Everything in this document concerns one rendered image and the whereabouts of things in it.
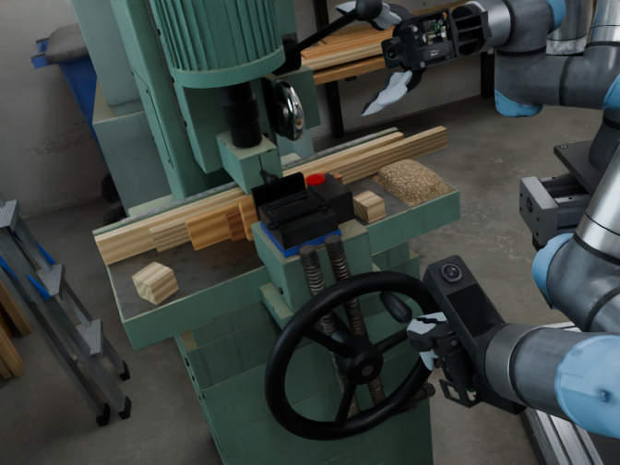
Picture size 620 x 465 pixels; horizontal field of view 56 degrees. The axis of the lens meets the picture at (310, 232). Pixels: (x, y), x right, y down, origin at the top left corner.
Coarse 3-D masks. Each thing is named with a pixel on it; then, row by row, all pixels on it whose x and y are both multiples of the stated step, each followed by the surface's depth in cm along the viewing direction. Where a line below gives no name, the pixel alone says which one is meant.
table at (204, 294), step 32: (352, 192) 108; (384, 192) 106; (448, 192) 102; (384, 224) 99; (416, 224) 102; (160, 256) 99; (192, 256) 98; (224, 256) 96; (256, 256) 95; (128, 288) 93; (192, 288) 90; (224, 288) 91; (256, 288) 93; (128, 320) 86; (160, 320) 88; (192, 320) 91; (288, 320) 86
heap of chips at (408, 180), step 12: (384, 168) 109; (396, 168) 106; (408, 168) 104; (420, 168) 104; (384, 180) 107; (396, 180) 104; (408, 180) 102; (420, 180) 102; (432, 180) 102; (396, 192) 104; (408, 192) 102; (420, 192) 101; (432, 192) 102; (444, 192) 102; (408, 204) 101
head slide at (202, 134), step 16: (160, 32) 99; (256, 80) 104; (192, 96) 101; (208, 96) 102; (256, 96) 106; (192, 112) 102; (208, 112) 103; (192, 128) 104; (208, 128) 105; (224, 128) 106; (192, 144) 111; (208, 144) 106; (208, 160) 107
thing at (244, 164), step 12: (228, 132) 106; (228, 144) 101; (264, 144) 98; (228, 156) 101; (240, 156) 96; (252, 156) 96; (264, 156) 96; (276, 156) 97; (228, 168) 105; (240, 168) 96; (252, 168) 97; (264, 168) 97; (276, 168) 98; (240, 180) 99; (252, 180) 98; (264, 180) 98
